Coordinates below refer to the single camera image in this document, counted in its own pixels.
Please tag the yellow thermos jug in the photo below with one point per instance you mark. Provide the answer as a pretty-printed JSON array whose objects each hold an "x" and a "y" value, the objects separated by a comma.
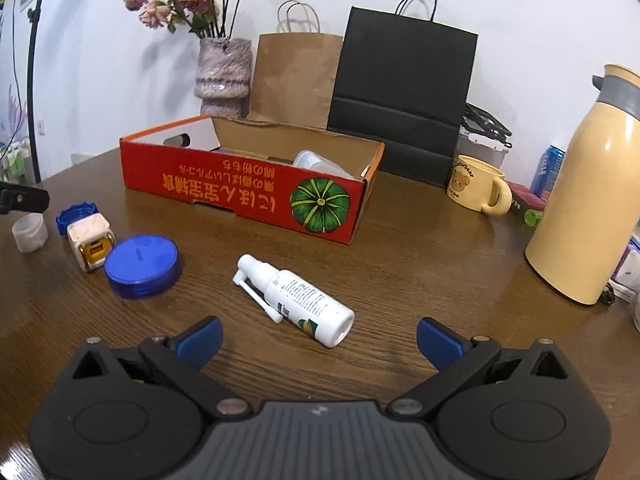
[{"x": 580, "y": 200}]

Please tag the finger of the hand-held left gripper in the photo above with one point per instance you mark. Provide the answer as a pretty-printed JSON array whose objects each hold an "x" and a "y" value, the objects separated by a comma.
[{"x": 30, "y": 200}]

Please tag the purple coral decoration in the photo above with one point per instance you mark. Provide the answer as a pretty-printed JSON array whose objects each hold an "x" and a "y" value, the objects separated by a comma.
[{"x": 15, "y": 115}]

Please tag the cream charger cube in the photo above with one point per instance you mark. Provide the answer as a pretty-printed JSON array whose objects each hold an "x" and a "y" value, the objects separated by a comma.
[{"x": 90, "y": 240}]

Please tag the brown paper bag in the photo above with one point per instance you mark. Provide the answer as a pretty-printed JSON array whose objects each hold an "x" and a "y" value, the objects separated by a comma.
[{"x": 295, "y": 80}]

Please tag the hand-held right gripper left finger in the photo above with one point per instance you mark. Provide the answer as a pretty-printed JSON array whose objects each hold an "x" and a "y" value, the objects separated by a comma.
[{"x": 200, "y": 342}]

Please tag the red cardboard box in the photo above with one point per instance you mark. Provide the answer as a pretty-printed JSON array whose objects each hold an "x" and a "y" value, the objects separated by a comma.
[{"x": 225, "y": 190}]

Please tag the pink marbled vase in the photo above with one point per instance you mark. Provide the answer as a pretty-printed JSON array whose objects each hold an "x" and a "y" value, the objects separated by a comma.
[{"x": 222, "y": 70}]

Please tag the black paper bag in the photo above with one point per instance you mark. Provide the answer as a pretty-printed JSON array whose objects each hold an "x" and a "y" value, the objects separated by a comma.
[{"x": 400, "y": 85}]

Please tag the blue round lid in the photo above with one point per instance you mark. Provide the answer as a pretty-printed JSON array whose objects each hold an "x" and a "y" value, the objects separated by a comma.
[{"x": 142, "y": 265}]

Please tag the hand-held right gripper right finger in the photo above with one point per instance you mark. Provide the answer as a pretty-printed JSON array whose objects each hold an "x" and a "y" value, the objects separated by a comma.
[{"x": 440, "y": 345}]

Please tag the yellow bear mug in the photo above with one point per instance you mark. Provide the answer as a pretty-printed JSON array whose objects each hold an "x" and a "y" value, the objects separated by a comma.
[{"x": 470, "y": 185}]

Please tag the translucent plastic bottle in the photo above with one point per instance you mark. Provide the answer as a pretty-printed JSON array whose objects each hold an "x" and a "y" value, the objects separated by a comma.
[{"x": 315, "y": 160}]

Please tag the white tape roll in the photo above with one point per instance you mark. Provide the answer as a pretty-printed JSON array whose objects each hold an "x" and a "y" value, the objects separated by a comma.
[{"x": 30, "y": 232}]

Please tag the black ball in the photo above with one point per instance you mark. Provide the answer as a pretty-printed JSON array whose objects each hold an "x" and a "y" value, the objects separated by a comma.
[{"x": 609, "y": 295}]

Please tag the blue toothed cap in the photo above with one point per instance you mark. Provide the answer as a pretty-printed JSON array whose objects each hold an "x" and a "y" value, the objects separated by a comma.
[{"x": 72, "y": 212}]

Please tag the dark red small box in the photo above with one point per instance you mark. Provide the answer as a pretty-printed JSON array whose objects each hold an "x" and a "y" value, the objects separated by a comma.
[{"x": 525, "y": 195}]

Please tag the black plastic clips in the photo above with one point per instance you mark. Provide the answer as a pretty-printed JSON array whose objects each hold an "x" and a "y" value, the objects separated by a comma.
[{"x": 487, "y": 122}]

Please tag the green bottle cap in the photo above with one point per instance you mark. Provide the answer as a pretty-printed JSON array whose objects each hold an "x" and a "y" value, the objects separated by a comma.
[{"x": 532, "y": 217}]

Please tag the purple tissue pack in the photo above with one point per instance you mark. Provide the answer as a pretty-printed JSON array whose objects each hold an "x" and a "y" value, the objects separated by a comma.
[{"x": 630, "y": 265}]

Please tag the white spray bottle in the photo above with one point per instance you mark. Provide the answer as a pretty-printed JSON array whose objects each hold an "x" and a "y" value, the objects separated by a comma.
[{"x": 300, "y": 300}]

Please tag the white storage box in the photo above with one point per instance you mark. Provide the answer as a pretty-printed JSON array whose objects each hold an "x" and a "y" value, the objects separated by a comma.
[{"x": 482, "y": 152}]

